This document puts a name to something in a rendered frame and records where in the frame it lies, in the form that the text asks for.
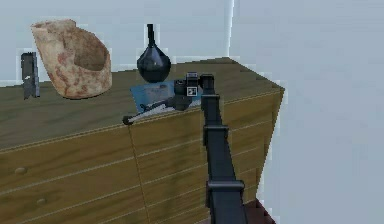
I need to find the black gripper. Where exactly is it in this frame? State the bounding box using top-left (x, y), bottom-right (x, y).
top-left (122, 79), bottom-right (194, 126)

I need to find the blue book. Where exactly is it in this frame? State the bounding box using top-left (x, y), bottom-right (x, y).
top-left (129, 80), bottom-right (204, 114)

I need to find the black round vase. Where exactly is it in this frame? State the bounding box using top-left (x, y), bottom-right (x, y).
top-left (136, 23), bottom-right (172, 84)

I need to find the wooden chest of drawers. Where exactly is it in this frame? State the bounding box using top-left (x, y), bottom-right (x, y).
top-left (0, 57), bottom-right (286, 224)

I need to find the beige red-mottled stone bowl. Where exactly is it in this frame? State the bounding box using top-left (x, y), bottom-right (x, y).
top-left (30, 18), bottom-right (113, 100)

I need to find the dark grey flat upright object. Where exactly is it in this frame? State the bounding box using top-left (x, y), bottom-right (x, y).
top-left (20, 51), bottom-right (41, 101)

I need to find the dark red object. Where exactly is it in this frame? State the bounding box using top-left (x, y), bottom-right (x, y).
top-left (243, 198), bottom-right (277, 224)

